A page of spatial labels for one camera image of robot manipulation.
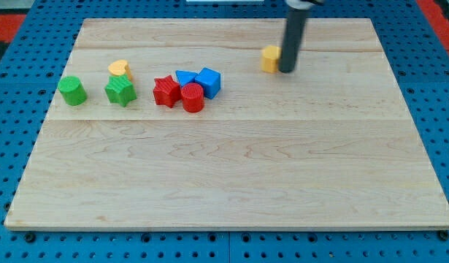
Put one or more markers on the silver robot wrist mount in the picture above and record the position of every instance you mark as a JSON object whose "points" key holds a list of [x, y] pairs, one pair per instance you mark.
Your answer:
{"points": [[304, 4]]}

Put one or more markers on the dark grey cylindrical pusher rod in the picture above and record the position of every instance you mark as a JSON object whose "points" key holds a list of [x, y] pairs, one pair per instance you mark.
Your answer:
{"points": [[292, 38]]}

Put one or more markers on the yellow hexagon block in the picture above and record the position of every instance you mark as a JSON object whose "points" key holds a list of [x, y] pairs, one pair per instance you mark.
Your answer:
{"points": [[270, 56]]}

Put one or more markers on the yellow heart block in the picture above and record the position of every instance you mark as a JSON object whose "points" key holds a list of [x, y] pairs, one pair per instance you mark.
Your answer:
{"points": [[119, 68]]}

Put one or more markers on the blue cube block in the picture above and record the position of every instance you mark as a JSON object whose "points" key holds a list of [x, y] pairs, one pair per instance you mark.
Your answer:
{"points": [[210, 80]]}

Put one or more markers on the blue triangle block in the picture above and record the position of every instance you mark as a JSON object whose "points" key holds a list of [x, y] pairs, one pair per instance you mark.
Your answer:
{"points": [[185, 77]]}

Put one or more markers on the red cylinder block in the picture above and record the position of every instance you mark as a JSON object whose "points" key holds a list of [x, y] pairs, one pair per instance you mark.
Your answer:
{"points": [[192, 97]]}

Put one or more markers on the red star block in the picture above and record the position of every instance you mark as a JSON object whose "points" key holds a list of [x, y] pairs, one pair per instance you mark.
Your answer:
{"points": [[166, 91]]}

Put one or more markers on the light wooden board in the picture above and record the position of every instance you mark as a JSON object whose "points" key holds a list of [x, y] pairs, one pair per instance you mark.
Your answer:
{"points": [[328, 147]]}

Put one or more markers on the green star block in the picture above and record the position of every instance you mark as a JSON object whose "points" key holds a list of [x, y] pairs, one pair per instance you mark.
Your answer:
{"points": [[120, 90]]}

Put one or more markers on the green cylinder block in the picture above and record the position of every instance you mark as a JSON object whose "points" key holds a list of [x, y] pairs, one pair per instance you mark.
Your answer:
{"points": [[72, 90]]}

